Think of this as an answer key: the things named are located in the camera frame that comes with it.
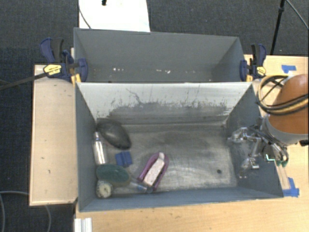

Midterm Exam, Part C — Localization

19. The pale round scrubber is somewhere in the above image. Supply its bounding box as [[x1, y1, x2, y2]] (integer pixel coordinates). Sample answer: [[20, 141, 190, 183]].
[[96, 180, 114, 199]]

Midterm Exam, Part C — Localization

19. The pale wood board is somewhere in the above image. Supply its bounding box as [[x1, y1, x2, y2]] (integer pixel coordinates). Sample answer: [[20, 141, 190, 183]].
[[29, 64, 79, 206]]

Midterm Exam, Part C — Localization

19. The purple and white packet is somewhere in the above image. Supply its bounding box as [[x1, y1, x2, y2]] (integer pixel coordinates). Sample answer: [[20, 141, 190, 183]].
[[137, 152, 170, 192]]

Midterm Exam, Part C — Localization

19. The grey metal bin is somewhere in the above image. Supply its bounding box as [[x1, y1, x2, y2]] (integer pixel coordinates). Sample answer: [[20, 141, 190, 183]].
[[73, 27, 284, 213]]

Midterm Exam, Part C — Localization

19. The dark grey oval object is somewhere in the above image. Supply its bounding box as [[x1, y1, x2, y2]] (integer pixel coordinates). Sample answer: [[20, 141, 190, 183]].
[[96, 119, 132, 150]]

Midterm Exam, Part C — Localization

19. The small blue block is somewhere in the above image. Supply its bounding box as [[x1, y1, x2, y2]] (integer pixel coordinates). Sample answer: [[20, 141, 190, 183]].
[[114, 150, 133, 167]]

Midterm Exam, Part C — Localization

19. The clear tube with blue end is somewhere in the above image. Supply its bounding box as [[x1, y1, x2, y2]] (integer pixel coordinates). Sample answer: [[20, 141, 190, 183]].
[[129, 181, 154, 194]]

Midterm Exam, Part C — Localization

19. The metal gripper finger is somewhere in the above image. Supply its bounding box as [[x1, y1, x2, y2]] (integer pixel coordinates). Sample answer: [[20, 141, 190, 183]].
[[238, 142, 263, 179], [226, 126, 254, 144]]

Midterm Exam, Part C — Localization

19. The clear plastic bottle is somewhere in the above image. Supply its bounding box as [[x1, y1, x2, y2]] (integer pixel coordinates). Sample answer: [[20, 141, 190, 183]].
[[92, 131, 108, 165]]

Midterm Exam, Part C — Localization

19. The dark green oval sponge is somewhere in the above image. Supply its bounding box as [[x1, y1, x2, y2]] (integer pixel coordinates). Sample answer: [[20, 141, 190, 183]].
[[96, 164, 132, 187]]

